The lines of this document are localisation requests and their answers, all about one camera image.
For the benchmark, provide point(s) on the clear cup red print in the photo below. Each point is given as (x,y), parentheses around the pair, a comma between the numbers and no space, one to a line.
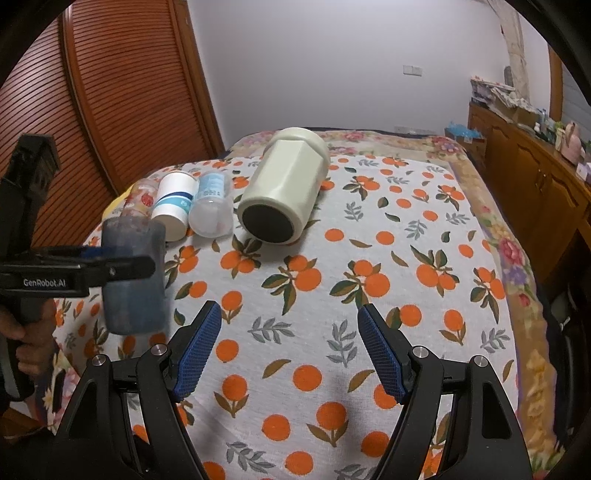
(138,201)

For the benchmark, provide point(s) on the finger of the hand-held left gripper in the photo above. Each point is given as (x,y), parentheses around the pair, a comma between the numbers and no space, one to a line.
(122,268)
(69,253)

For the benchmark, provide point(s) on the person's left hand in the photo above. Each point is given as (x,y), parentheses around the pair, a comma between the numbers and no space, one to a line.
(33,323)

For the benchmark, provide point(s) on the white paper cup blue label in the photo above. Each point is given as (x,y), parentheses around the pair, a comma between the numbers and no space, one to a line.
(173,203)

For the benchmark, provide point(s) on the black chair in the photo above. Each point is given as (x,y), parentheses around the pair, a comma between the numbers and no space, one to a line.
(565,350)

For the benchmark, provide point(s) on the stack of printed boxes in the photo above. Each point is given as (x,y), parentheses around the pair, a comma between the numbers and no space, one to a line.
(491,92)

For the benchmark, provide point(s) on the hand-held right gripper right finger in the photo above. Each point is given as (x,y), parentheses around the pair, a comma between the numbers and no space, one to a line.
(382,353)

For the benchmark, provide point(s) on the cardboard box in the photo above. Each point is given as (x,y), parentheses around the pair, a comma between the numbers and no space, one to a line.
(521,116)

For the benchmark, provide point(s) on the wooden slatted wardrobe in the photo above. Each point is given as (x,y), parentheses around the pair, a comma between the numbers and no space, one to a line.
(115,92)

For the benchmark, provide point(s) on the orange fruit print blanket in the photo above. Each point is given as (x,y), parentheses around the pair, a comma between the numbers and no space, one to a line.
(323,286)

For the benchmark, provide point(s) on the white wall socket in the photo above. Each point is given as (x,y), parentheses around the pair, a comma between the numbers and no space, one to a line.
(412,70)

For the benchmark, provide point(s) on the dark blue-grey cup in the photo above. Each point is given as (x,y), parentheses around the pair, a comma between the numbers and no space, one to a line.
(134,304)

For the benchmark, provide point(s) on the floral bed sheet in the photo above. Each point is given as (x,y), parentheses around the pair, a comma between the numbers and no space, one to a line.
(503,258)

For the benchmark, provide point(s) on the cream octagonal canister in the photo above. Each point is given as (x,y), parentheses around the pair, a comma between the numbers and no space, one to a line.
(286,184)

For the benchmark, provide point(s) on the pink bag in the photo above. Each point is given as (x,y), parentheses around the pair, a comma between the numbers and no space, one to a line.
(572,141)

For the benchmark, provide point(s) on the clear plastic cup blue label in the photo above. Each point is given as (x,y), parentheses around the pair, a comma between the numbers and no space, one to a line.
(211,207)

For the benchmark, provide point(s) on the wooden sideboard cabinet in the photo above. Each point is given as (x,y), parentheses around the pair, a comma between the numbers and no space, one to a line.
(531,175)

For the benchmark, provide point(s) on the blue plastic bag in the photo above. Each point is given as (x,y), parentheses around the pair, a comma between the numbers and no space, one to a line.
(464,130)

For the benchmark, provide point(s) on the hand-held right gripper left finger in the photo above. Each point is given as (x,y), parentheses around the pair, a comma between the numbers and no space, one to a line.
(198,353)

